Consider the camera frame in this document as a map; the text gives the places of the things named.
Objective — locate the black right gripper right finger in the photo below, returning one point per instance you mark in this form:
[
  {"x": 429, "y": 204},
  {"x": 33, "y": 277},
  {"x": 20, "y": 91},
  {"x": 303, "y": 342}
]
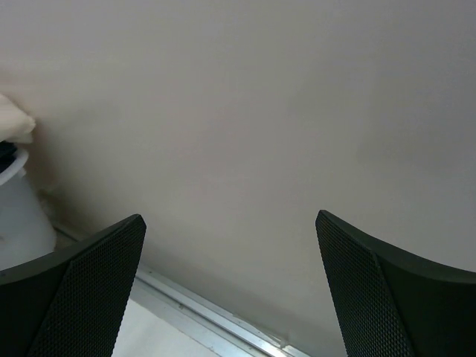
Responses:
[{"x": 390, "y": 302}]

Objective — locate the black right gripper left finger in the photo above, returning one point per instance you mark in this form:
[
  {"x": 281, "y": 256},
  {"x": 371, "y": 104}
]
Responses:
[{"x": 71, "y": 302}]

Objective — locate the beige drawstring trousers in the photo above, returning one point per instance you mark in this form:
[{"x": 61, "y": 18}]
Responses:
[{"x": 16, "y": 125}]

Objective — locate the white plastic laundry basket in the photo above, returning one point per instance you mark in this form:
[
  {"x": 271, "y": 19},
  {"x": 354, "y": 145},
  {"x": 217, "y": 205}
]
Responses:
[{"x": 26, "y": 232}]

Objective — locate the aluminium table edge rail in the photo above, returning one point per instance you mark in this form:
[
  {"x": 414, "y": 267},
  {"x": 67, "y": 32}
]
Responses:
[{"x": 163, "y": 318}]

